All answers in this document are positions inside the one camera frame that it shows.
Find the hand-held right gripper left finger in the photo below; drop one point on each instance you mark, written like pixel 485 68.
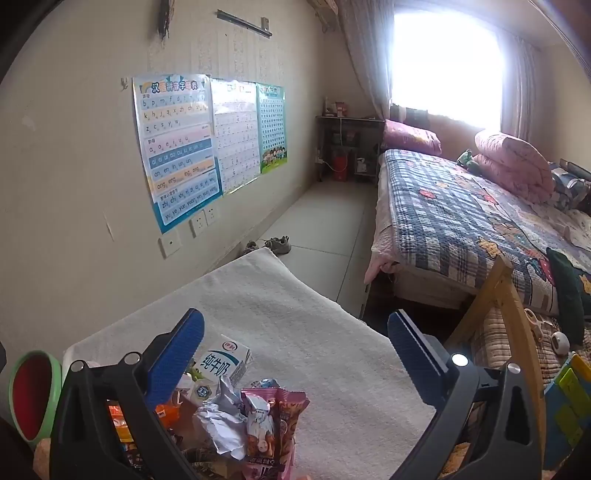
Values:
pixel 178 360

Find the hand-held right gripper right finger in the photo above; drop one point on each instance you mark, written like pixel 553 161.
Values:
pixel 411 346

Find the white milk carton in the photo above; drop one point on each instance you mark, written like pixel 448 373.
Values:
pixel 226 364

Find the orange snack box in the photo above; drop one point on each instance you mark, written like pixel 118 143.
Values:
pixel 164 410

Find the silver wrapper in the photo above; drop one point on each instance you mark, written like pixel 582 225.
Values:
pixel 221 424

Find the pink snack packet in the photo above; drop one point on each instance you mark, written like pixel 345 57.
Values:
pixel 277 429

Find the green rimmed red bin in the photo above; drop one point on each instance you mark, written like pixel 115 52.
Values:
pixel 32 401

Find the beige quilted mat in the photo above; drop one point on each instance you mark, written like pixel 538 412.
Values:
pixel 494 341

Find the white towel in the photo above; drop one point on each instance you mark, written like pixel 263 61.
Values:
pixel 300 323

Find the grey shoe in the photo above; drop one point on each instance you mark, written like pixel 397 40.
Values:
pixel 278 244
pixel 251 247

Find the plaid patchwork quilt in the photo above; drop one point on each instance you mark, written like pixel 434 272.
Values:
pixel 438 207

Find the white round toy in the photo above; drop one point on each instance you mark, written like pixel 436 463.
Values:
pixel 561 342

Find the dark green cushion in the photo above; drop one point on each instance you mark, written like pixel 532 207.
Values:
pixel 568 295

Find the orange-brown plush cloth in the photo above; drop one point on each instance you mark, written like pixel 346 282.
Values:
pixel 43 459

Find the colourful toy board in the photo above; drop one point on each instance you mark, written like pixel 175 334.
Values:
pixel 570 406

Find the red bucket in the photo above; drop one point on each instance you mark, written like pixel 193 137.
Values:
pixel 341 167

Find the green plush toy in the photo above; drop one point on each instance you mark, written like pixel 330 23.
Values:
pixel 467 159

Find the pink pillow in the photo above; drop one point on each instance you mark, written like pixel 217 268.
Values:
pixel 411 137

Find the pink folded quilt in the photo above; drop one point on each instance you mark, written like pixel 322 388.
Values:
pixel 512 161

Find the metal shelf rack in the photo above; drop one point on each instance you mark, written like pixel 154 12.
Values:
pixel 351 138

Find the red box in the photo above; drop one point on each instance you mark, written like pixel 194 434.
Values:
pixel 342 110

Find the bright window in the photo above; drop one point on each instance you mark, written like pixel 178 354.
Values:
pixel 448 69

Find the sheer curtain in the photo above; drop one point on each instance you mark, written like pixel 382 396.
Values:
pixel 364 50
pixel 519 87

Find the wooden chair frame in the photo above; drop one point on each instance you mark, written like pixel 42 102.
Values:
pixel 503 286

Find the white wall socket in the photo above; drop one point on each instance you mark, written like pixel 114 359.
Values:
pixel 211 216
pixel 170 247
pixel 198 227

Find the blue letter wall poster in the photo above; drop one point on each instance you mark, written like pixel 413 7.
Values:
pixel 180 152

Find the white chart wall poster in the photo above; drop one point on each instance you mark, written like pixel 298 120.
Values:
pixel 235 134

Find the green number wall poster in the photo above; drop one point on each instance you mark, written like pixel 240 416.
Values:
pixel 272 124

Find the dark wall hanging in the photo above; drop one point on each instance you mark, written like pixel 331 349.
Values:
pixel 164 18

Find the metal wall rail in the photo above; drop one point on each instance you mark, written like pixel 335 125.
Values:
pixel 244 22

